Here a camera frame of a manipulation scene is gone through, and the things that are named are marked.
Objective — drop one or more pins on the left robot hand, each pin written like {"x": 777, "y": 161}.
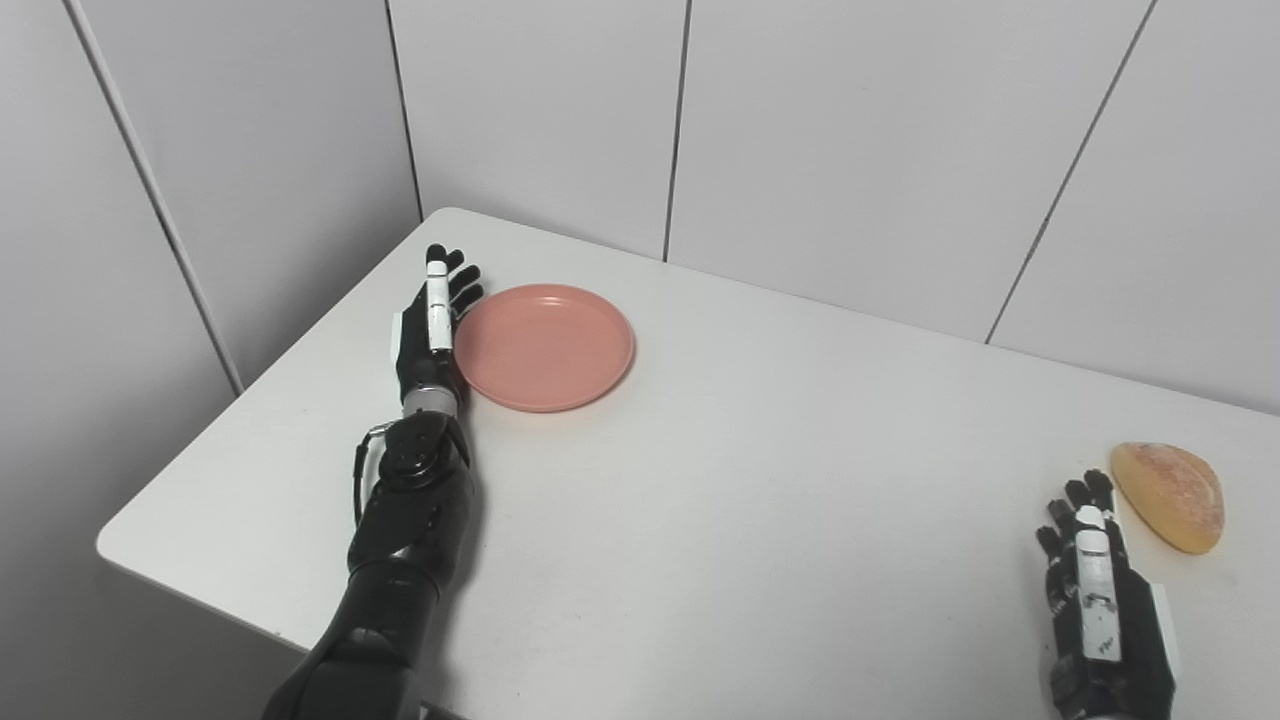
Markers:
{"x": 430, "y": 330}

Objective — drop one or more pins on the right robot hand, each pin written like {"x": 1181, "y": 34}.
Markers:
{"x": 1100, "y": 610}

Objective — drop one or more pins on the bread roll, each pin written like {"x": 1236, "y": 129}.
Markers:
{"x": 1172, "y": 495}

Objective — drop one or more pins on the pink plate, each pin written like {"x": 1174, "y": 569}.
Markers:
{"x": 545, "y": 347}

